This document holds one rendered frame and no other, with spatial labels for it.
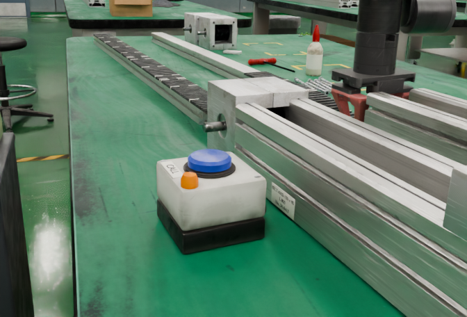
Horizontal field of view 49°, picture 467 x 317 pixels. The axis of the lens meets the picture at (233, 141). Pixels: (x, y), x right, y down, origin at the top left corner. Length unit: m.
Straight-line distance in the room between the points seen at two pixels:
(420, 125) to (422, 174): 0.19
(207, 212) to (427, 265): 0.18
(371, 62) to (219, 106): 0.22
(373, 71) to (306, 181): 0.29
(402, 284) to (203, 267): 0.16
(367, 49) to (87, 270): 0.47
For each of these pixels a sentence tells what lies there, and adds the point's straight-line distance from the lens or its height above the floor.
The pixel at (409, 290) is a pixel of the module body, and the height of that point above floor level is 0.80.
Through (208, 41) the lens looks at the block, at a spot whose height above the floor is 0.81.
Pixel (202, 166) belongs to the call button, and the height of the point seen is 0.85.
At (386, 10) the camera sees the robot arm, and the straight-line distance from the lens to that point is 0.72.
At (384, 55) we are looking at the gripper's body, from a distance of 0.72.
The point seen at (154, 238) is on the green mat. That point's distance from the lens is 0.48.
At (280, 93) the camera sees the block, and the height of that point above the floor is 0.87.
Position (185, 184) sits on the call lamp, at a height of 0.84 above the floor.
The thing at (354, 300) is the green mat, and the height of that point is 0.78.
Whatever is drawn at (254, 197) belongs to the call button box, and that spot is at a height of 0.82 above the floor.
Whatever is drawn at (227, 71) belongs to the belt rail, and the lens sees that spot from 1.18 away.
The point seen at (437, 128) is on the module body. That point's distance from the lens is 0.61.
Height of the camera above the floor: 1.01
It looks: 19 degrees down
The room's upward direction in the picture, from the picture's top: 2 degrees clockwise
